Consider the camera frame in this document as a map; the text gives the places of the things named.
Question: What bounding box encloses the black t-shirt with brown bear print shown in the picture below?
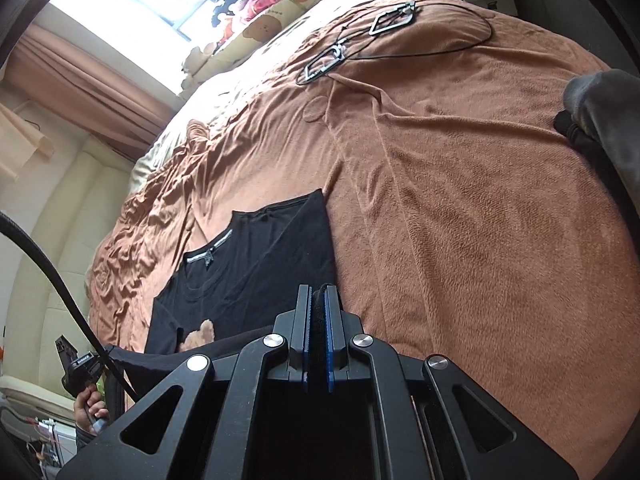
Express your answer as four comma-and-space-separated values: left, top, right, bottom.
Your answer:
105, 189, 338, 401

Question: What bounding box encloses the metal clothes hanger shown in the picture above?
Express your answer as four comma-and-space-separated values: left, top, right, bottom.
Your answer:
296, 42, 351, 86
369, 2, 418, 37

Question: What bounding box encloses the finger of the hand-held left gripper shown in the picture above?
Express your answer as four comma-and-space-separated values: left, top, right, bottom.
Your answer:
54, 334, 76, 368

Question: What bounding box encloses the thin black cable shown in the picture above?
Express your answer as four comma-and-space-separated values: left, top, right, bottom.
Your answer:
295, 0, 495, 86

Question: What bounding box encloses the person's left forearm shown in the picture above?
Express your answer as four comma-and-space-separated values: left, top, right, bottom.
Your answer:
74, 425, 107, 461

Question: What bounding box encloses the pink curtain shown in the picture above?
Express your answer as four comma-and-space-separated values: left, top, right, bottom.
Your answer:
0, 20, 176, 161

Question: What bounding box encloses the black and white plush toy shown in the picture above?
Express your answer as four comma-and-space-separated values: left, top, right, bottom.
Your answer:
210, 0, 251, 28

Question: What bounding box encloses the bear print long pillow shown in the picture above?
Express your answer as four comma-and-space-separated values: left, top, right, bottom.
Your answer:
180, 0, 346, 91

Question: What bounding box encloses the grey folded garment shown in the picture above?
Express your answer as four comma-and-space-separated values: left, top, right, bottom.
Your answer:
562, 70, 640, 201

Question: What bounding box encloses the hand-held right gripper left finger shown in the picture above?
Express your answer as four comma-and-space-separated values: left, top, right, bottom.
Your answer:
57, 284, 315, 480

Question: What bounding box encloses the pale plush toy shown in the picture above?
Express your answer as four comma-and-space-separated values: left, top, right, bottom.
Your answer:
181, 42, 221, 78

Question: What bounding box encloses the thick black cable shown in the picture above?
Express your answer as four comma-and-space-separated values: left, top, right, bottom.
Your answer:
0, 211, 141, 403

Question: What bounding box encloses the pink plush toy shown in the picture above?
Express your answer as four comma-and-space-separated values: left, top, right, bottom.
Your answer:
240, 0, 291, 18

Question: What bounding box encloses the black folded garment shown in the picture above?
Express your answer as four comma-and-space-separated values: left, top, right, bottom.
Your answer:
552, 107, 631, 196

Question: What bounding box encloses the cream hanging cloth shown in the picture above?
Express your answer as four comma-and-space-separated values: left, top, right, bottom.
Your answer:
0, 102, 53, 181

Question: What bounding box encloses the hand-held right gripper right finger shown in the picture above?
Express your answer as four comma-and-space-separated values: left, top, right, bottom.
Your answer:
325, 284, 581, 480

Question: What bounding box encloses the person's left hand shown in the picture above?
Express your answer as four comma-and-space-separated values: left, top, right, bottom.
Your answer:
72, 385, 112, 436

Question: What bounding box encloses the cream padded headboard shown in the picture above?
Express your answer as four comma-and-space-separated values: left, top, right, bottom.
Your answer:
0, 135, 136, 396

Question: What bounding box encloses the brown blanket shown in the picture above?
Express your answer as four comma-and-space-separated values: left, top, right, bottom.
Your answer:
85, 0, 640, 466

